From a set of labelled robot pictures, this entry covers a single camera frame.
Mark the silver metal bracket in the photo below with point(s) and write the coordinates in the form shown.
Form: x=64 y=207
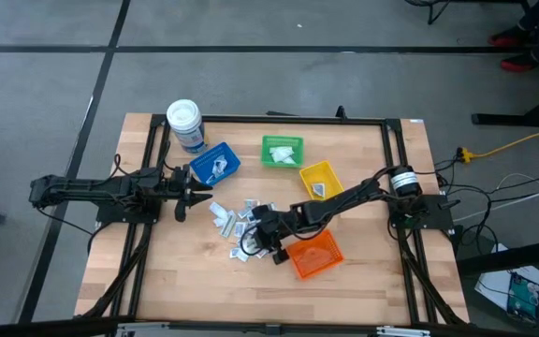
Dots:
x=403 y=332
x=141 y=330

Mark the plain white gauze packet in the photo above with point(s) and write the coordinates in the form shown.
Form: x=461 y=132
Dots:
x=290 y=160
x=278 y=152

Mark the blue plastic basket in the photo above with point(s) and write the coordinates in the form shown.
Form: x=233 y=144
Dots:
x=204 y=164

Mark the large white packet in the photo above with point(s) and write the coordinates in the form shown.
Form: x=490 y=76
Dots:
x=243 y=255

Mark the black table leg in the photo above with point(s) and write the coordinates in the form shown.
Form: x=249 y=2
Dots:
x=522 y=119

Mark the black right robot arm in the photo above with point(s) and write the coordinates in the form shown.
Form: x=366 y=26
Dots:
x=339 y=199

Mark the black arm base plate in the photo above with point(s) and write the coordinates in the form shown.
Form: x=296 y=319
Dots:
x=110 y=217
x=438 y=213

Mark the orange plastic basket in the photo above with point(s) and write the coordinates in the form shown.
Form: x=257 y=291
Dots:
x=330 y=243

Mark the black gantry bar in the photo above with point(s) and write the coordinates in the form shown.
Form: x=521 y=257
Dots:
x=40 y=327

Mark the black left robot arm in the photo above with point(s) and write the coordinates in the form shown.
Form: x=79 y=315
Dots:
x=87 y=187

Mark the white paper sheet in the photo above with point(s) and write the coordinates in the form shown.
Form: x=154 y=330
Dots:
x=491 y=285

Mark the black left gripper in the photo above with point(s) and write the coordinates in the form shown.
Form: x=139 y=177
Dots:
x=181 y=192

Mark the black clamp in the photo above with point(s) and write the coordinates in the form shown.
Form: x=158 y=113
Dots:
x=341 y=112

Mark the black aluminium table frame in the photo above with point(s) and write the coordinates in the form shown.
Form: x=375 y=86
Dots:
x=274 y=119

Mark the person's red shoe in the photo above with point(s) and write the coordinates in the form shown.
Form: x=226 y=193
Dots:
x=520 y=63
x=508 y=39

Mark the white wipes canister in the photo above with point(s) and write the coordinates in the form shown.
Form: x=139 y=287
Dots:
x=185 y=121

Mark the black chair base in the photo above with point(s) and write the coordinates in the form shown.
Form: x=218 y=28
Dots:
x=431 y=9

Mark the yellow plastic basket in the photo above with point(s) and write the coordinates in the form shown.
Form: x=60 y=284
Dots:
x=332 y=180

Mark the teal printed box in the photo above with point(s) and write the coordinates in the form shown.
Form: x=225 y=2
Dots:
x=522 y=297

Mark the green plastic basket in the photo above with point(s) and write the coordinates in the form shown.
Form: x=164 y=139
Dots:
x=297 y=145

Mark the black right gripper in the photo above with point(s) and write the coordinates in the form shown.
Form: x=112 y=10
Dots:
x=269 y=224

